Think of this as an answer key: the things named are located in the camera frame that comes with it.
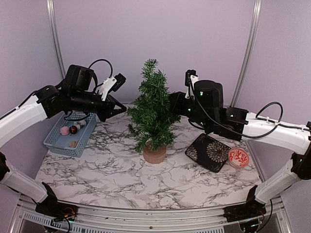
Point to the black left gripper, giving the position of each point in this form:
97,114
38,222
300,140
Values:
108,110

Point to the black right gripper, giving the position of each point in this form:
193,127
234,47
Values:
176,103

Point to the small green christmas tree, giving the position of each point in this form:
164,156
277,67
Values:
152,119

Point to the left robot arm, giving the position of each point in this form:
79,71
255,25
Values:
78,91

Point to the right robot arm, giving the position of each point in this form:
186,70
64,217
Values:
203,104

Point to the white fluffy pompom ornament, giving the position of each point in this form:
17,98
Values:
80,124

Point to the dark red ball ornament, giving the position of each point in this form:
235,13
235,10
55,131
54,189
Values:
73,129

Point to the pink pompom ornament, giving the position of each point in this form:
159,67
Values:
64,131

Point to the black floral rectangular plate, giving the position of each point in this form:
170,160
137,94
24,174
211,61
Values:
208,152

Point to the beige burlap bow ornament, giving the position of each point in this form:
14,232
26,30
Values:
73,144

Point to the light blue plastic basket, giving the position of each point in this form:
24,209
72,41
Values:
59,144

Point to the red white patterned bowl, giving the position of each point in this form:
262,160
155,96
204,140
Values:
238,158

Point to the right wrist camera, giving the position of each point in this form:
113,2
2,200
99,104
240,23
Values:
190,78

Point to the right aluminium frame post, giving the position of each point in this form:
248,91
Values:
248,51

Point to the aluminium frame post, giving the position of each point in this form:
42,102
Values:
55,38
248,51

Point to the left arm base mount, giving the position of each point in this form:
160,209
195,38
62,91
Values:
58,210

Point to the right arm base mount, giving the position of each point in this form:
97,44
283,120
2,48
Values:
243,211

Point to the left aluminium frame post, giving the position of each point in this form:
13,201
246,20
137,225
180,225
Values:
55,38

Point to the aluminium front rail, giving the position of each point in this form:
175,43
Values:
94,219

